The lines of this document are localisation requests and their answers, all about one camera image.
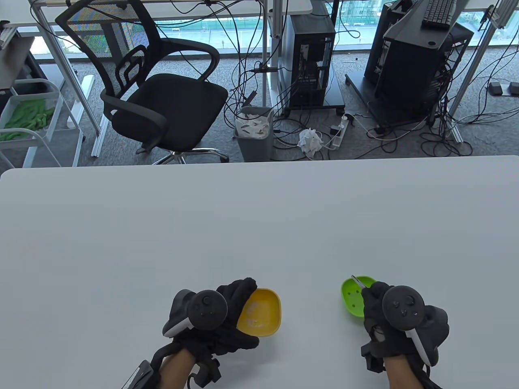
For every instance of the person's left hand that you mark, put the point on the person's left hand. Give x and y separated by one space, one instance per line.
239 293

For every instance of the person's right hand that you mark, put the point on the person's right hand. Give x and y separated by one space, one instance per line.
371 312

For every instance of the green small dish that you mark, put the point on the green small dish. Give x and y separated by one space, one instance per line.
350 304

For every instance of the group of mung beans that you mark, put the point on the group of mung beans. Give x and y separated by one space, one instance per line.
356 291

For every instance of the metal tweezers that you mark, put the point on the metal tweezers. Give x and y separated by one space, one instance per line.
359 282

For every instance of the yellow plastic dish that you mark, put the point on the yellow plastic dish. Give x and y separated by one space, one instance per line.
269 320

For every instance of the person's left forearm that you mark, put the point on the person's left forearm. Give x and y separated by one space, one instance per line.
174 368

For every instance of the person's right forearm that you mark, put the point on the person's right forearm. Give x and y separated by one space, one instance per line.
401 377

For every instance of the pile of white grains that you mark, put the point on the pile of white grains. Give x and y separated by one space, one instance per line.
255 312

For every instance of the black right hand controller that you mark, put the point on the black right hand controller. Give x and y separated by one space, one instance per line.
403 307

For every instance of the black hand controller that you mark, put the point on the black hand controller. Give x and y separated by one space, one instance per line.
403 307
206 308

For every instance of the black left hand controller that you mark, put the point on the black left hand controller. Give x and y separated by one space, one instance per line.
206 308

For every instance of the grey trash bin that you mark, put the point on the grey trash bin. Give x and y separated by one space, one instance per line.
255 148

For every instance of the crumpled white paper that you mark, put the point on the crumpled white paper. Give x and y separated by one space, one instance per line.
309 139

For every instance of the white power strip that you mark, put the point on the white power strip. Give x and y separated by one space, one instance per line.
339 137

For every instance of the black mesh office chair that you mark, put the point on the black mesh office chair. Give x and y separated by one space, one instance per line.
170 105

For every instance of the black wheeled tower platform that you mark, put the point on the black wheeled tower platform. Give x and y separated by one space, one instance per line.
361 89
334 95

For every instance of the black computer tower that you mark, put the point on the black computer tower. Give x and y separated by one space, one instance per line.
379 48
409 81
308 60

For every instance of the white trolley cart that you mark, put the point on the white trolley cart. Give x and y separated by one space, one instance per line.
44 137

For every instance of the grey foot pedal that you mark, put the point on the grey foot pedal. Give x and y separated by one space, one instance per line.
514 89
495 89

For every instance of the pile of green pods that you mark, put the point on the pile of green pods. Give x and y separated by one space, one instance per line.
28 115

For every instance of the black tilted desk top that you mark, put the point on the black tilted desk top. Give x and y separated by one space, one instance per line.
413 32

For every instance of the black keyboard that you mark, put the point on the black keyboard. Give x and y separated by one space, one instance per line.
438 14

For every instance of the grey side board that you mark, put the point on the grey side board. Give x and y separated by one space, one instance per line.
12 60

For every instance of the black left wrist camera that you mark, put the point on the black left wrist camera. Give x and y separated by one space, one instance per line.
138 379

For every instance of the aluminium frame post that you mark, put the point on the aluminium frame post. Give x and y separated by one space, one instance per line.
478 60

